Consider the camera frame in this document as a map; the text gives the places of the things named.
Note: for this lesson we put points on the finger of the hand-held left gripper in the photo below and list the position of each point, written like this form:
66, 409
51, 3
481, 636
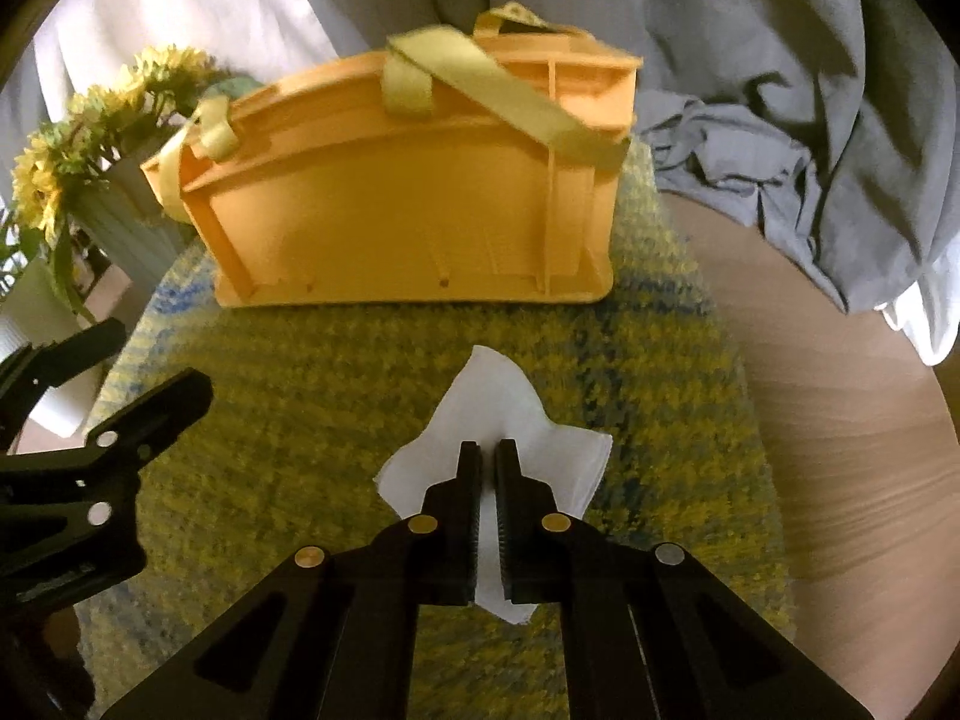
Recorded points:
67, 360
157, 412

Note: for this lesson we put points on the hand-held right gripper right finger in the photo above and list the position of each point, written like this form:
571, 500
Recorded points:
510, 525

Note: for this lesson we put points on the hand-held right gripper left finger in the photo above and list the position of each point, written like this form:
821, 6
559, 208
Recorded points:
465, 510

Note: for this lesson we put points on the green leafy plant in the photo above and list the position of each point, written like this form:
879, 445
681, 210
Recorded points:
15, 262

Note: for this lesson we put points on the yellow blue woven mat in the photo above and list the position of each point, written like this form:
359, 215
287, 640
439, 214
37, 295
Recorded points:
300, 375

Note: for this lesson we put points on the green ribbed vase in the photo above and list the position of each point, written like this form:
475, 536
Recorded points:
127, 225

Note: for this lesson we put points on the sunflower bouquet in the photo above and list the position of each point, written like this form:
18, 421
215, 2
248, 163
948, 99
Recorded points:
45, 180

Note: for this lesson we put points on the white sheet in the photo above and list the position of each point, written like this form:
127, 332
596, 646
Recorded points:
150, 7

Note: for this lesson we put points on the grey blanket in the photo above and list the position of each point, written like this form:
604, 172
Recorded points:
750, 52

